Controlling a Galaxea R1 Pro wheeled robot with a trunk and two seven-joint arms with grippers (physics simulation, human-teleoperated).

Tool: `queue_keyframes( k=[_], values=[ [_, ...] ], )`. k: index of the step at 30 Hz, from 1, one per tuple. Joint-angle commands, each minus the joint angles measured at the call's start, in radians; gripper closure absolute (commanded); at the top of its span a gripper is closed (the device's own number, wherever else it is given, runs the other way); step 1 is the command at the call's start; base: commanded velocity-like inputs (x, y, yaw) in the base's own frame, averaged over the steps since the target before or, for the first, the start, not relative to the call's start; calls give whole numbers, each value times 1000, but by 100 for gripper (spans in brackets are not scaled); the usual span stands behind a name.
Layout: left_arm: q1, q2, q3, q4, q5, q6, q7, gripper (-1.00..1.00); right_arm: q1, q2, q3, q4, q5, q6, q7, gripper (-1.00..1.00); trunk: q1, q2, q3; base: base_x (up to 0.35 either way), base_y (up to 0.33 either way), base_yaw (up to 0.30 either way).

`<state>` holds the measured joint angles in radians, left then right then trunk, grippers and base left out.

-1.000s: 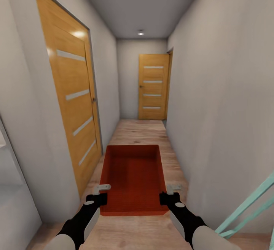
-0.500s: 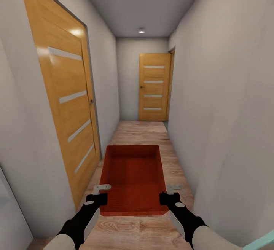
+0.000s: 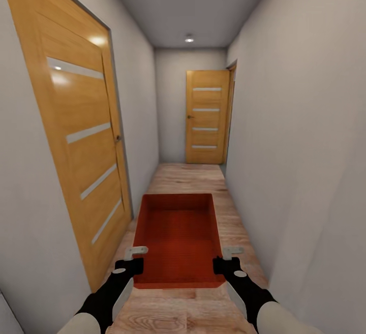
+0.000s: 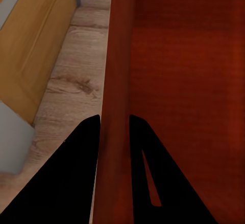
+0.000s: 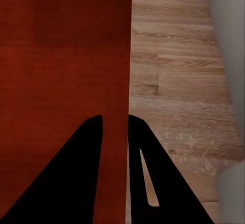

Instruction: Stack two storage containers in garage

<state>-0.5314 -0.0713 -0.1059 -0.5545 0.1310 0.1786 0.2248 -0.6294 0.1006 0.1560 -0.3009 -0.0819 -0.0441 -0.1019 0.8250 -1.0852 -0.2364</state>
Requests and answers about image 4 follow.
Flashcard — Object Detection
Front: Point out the storage box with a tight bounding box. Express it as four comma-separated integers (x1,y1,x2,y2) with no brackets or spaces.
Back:
92,0,245,224

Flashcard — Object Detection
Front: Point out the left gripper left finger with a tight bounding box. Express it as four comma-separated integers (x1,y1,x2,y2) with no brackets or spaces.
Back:
0,115,101,224

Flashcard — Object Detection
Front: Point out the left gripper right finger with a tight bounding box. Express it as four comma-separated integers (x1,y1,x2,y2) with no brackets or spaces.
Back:
129,115,218,224

